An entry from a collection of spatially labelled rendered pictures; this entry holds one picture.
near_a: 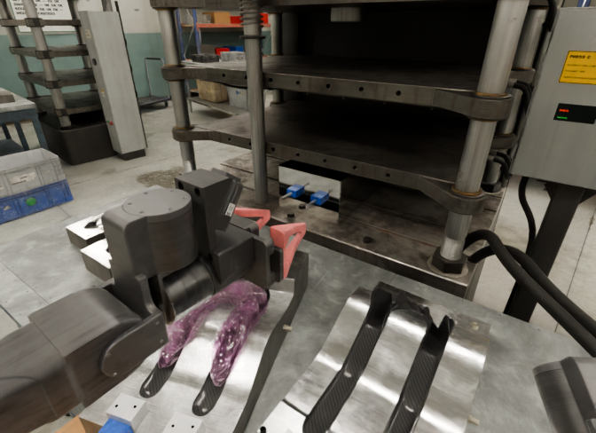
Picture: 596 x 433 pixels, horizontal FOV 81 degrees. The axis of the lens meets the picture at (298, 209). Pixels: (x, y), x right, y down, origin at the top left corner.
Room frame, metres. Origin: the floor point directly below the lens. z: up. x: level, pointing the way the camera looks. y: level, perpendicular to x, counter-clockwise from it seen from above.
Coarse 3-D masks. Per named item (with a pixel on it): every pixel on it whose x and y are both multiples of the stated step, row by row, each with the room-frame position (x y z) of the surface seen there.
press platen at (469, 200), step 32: (192, 128) 1.50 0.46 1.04; (224, 128) 1.50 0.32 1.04; (288, 128) 1.50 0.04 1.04; (320, 128) 1.50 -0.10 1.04; (352, 128) 1.50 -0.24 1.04; (384, 128) 1.50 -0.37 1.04; (416, 128) 1.50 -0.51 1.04; (448, 128) 1.50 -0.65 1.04; (320, 160) 1.17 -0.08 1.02; (352, 160) 1.10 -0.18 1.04; (384, 160) 1.10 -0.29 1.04; (416, 160) 1.10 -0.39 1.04; (448, 160) 1.10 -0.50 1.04; (448, 192) 0.86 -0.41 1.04; (480, 192) 0.83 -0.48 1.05
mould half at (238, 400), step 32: (288, 288) 0.64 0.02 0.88; (288, 320) 0.60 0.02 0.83; (192, 352) 0.47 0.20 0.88; (256, 352) 0.46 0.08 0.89; (128, 384) 0.41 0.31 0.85; (192, 384) 0.41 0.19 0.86; (256, 384) 0.42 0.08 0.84; (96, 416) 0.36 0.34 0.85; (160, 416) 0.36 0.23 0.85; (192, 416) 0.36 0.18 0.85; (224, 416) 0.36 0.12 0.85
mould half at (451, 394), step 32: (384, 288) 0.67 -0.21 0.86; (352, 320) 0.51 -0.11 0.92; (416, 320) 0.49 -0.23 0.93; (480, 320) 0.57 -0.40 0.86; (320, 352) 0.46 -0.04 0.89; (384, 352) 0.44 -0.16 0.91; (416, 352) 0.43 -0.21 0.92; (448, 352) 0.42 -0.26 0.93; (480, 352) 0.42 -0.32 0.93; (320, 384) 0.39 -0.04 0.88; (384, 384) 0.39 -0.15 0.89; (448, 384) 0.38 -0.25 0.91; (288, 416) 0.33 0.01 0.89; (352, 416) 0.34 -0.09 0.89; (384, 416) 0.34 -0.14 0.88; (448, 416) 0.34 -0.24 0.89
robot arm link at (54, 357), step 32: (96, 288) 0.25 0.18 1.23; (32, 320) 0.20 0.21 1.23; (64, 320) 0.20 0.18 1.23; (96, 320) 0.20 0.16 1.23; (128, 320) 0.20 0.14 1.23; (0, 352) 0.17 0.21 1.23; (32, 352) 0.17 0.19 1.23; (64, 352) 0.17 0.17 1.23; (96, 352) 0.18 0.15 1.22; (0, 384) 0.15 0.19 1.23; (32, 384) 0.15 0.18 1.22; (64, 384) 0.16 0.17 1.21; (96, 384) 0.18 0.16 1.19; (0, 416) 0.14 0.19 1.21; (32, 416) 0.15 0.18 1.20
